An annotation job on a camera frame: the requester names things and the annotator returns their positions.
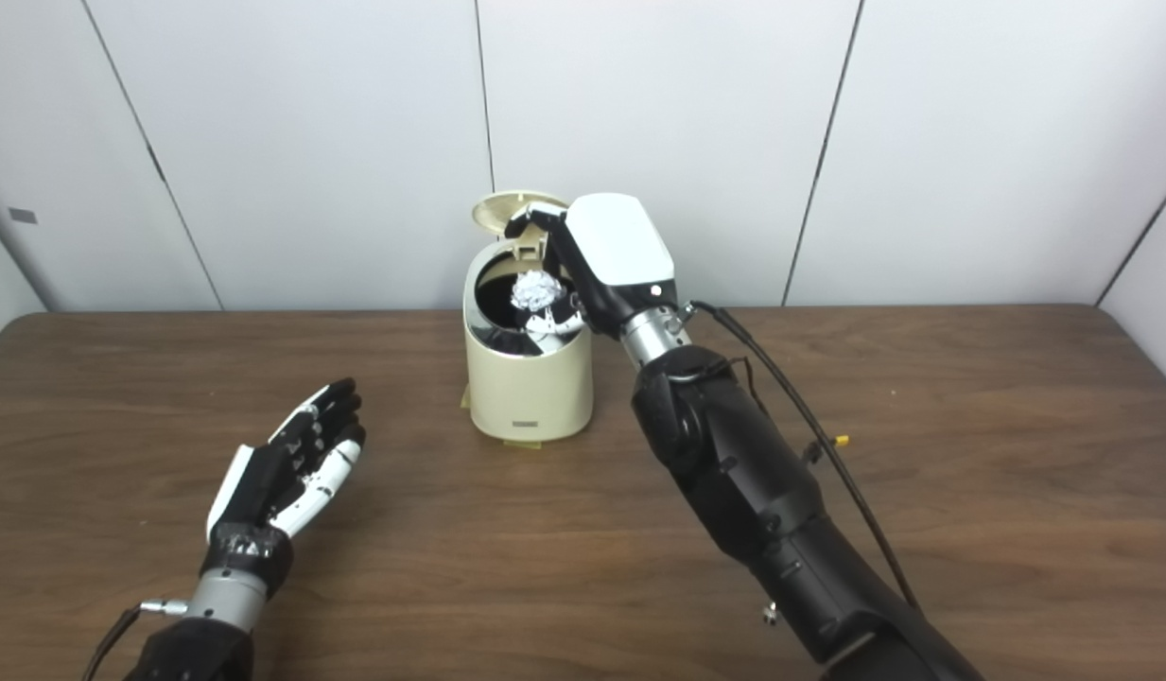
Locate white and black left hand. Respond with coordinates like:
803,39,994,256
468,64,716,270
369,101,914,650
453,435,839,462
202,378,367,597

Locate white and black right hand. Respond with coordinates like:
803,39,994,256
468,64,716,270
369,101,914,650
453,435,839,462
504,193,680,340

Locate white paper ball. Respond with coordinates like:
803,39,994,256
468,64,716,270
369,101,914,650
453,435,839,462
511,270,563,313

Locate cream-colored lidded bin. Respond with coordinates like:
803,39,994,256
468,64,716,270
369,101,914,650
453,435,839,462
462,190,594,444

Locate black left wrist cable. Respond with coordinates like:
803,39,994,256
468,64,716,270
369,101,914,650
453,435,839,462
81,599,188,681

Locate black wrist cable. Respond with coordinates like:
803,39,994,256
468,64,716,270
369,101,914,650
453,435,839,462
81,599,188,681
682,301,924,611

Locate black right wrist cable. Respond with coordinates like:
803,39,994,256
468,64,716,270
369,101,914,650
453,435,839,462
682,301,924,611

